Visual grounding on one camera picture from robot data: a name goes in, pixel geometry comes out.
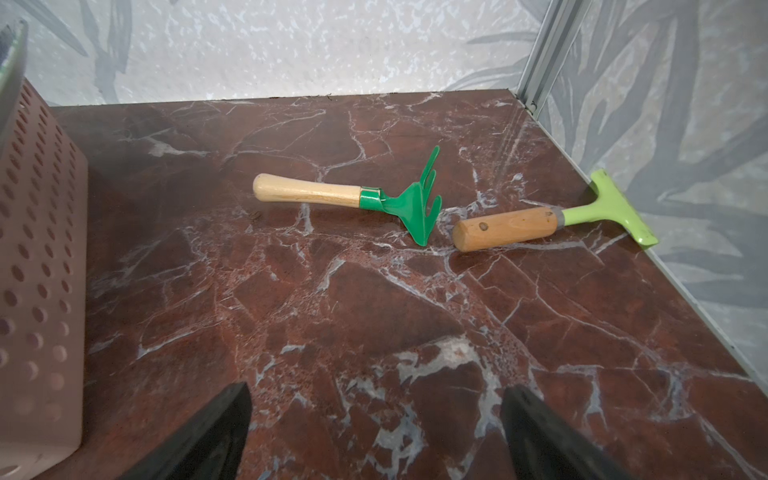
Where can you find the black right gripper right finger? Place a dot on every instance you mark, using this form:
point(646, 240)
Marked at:
point(543, 446)

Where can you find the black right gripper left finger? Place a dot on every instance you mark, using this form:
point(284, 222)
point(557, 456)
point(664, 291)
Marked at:
point(209, 445)

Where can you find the pink perforated plastic basket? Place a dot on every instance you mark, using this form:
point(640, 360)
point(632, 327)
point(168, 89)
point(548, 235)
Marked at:
point(44, 195)

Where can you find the light green scraper wooden handle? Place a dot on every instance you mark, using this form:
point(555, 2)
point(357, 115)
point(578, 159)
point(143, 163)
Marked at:
point(535, 223)

